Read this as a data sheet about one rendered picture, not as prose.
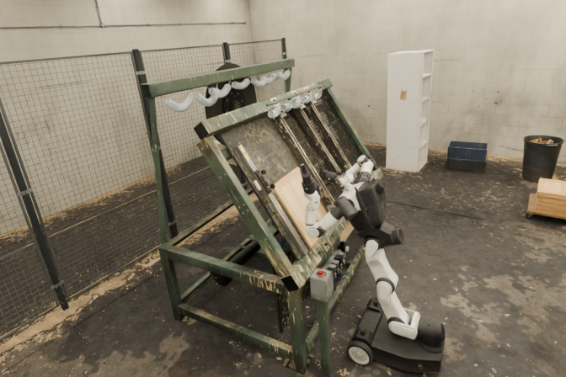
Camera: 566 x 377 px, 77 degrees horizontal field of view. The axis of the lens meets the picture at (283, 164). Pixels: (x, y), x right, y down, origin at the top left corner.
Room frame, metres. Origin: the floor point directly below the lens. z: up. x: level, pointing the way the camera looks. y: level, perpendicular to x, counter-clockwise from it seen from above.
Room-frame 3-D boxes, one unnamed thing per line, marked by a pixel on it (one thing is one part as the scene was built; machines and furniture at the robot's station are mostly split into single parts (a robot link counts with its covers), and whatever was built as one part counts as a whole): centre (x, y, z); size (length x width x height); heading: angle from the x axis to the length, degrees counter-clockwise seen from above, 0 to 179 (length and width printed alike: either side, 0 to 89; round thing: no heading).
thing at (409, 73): (6.22, -2.33, 1.03); 0.61 x 0.58 x 2.05; 143
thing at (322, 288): (1.97, -0.19, 0.84); 0.12 x 0.12 x 0.18; 59
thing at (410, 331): (2.15, -0.84, 0.28); 0.21 x 0.20 x 0.13; 59
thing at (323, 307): (1.97, -0.19, 0.38); 0.06 x 0.06 x 0.75; 59
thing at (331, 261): (2.38, -0.36, 0.69); 0.50 x 0.14 x 0.24; 149
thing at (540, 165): (5.16, -4.04, 0.33); 0.52 x 0.51 x 0.65; 143
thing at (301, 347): (3.30, 0.00, 0.41); 2.20 x 1.38 x 0.83; 149
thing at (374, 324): (2.17, -0.81, 0.19); 0.64 x 0.52 x 0.33; 59
